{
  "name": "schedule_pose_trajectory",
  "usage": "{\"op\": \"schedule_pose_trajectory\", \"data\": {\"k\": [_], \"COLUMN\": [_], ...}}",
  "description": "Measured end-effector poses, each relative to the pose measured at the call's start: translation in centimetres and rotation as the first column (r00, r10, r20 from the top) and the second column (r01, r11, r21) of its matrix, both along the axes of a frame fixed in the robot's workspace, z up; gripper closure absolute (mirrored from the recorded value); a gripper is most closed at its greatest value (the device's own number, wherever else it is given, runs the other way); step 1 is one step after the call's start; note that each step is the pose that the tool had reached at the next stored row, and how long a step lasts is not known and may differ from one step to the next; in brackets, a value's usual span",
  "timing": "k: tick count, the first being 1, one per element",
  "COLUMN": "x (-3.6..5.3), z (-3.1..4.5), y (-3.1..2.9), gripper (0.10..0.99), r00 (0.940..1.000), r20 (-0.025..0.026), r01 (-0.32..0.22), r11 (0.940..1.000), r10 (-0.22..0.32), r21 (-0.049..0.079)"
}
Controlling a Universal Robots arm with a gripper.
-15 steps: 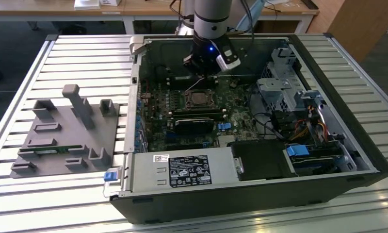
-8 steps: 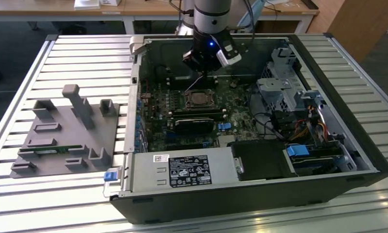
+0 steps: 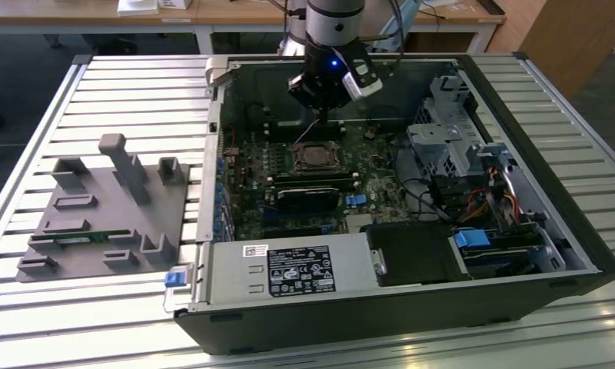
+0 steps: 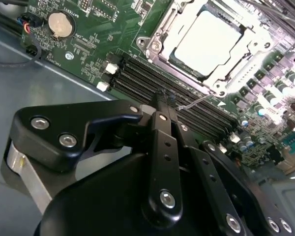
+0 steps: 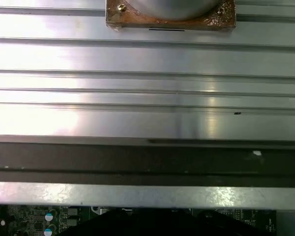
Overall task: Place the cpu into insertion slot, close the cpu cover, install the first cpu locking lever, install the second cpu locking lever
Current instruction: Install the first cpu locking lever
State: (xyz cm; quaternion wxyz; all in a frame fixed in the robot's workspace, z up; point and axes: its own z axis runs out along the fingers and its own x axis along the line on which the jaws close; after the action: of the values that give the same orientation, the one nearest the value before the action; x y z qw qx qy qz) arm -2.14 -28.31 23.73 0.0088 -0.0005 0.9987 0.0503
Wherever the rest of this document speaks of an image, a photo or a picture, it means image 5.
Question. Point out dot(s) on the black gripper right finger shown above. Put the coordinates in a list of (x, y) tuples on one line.
[(206, 226)]

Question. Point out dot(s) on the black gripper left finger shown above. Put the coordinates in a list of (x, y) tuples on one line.
[(118, 226)]

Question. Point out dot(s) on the teal-topped capacitor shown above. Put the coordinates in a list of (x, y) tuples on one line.
[(48, 232), (49, 217)]

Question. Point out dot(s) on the black open PC case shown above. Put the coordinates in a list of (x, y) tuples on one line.
[(147, 159)]

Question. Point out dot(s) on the green motherboard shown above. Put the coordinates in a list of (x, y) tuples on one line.
[(27, 218)]

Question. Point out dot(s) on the brown square base plate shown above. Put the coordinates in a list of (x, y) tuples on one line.
[(118, 20)]

